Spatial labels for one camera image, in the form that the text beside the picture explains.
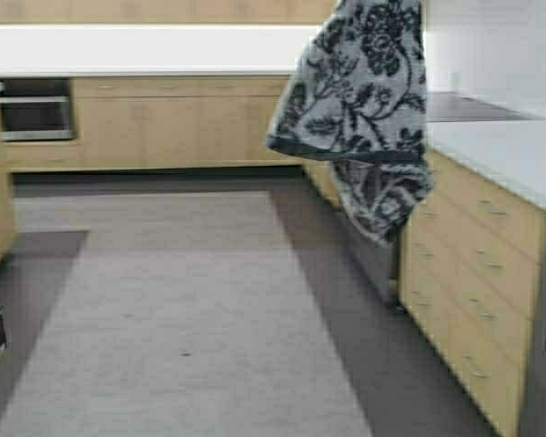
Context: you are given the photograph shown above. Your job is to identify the long wood back cabinet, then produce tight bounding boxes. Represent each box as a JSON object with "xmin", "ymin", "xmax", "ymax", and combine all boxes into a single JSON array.
[{"xmin": 5, "ymin": 76, "xmax": 299, "ymax": 172}]

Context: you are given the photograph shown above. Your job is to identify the wood drawer cabinet right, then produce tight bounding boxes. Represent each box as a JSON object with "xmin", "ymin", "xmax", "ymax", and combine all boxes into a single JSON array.
[{"xmin": 299, "ymin": 149, "xmax": 546, "ymax": 437}]

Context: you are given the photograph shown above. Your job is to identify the grey black floral cloth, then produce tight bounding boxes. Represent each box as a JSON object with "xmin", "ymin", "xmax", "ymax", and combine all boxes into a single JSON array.
[{"xmin": 264, "ymin": 0, "xmax": 434, "ymax": 246}]

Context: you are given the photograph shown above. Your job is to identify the built-in stainless oven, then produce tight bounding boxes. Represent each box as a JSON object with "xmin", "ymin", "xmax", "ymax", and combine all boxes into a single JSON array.
[{"xmin": 0, "ymin": 78, "xmax": 76, "ymax": 142}]

